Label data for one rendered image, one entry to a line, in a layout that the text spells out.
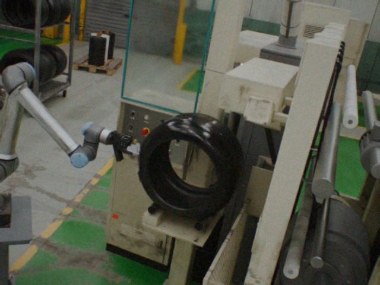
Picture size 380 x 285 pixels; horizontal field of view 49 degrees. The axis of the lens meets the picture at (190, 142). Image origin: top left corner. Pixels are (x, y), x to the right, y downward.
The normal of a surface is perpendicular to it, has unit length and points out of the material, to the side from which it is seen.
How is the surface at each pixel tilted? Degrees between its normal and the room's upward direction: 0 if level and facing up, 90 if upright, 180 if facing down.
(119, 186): 90
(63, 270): 0
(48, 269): 0
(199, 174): 90
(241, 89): 90
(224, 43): 90
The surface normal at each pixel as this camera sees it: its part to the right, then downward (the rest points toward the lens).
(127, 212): -0.34, 0.29
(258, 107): -0.28, 0.00
